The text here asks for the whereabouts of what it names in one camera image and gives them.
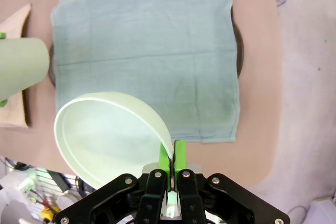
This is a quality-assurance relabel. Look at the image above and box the black-green right gripper right finger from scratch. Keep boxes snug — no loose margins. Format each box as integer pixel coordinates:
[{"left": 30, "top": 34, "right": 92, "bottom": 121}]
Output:
[{"left": 174, "top": 140, "right": 291, "bottom": 224}]

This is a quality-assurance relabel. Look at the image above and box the black-green right gripper left finger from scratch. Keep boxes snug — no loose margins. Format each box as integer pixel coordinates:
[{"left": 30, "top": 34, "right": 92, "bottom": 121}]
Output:
[{"left": 54, "top": 141, "right": 174, "bottom": 224}]

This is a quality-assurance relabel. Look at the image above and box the beige cloth mat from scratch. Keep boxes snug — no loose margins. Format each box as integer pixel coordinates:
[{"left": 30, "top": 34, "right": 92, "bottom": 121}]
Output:
[{"left": 0, "top": 3, "right": 33, "bottom": 130}]

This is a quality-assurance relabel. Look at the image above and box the tall pale green cup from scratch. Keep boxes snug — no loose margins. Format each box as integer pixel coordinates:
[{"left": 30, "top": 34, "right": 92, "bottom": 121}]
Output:
[{"left": 0, "top": 37, "right": 50, "bottom": 102}]

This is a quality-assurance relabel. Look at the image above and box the pale green bowl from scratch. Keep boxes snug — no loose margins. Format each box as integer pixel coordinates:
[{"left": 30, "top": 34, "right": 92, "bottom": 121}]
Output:
[{"left": 54, "top": 91, "right": 175, "bottom": 190}]

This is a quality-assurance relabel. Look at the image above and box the grey-green cloth mat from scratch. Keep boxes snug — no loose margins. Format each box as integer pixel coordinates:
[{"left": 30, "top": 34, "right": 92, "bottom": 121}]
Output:
[{"left": 50, "top": 0, "right": 242, "bottom": 144}]

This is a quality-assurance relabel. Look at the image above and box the white floor box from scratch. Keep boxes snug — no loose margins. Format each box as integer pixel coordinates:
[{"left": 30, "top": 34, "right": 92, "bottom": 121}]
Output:
[{"left": 311, "top": 196, "right": 336, "bottom": 224}]

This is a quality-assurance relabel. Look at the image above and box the wire mesh rack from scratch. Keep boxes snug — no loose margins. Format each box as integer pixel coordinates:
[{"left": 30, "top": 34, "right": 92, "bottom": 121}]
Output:
[{"left": 31, "top": 167, "right": 79, "bottom": 201}]

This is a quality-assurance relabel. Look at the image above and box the yellow cable connector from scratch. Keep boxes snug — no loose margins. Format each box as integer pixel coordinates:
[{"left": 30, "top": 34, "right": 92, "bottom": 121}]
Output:
[{"left": 41, "top": 206, "right": 61, "bottom": 221}]

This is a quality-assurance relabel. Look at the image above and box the dark brown handled tray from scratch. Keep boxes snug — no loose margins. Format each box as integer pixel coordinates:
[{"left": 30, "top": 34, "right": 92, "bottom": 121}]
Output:
[{"left": 48, "top": 5, "right": 245, "bottom": 90}]

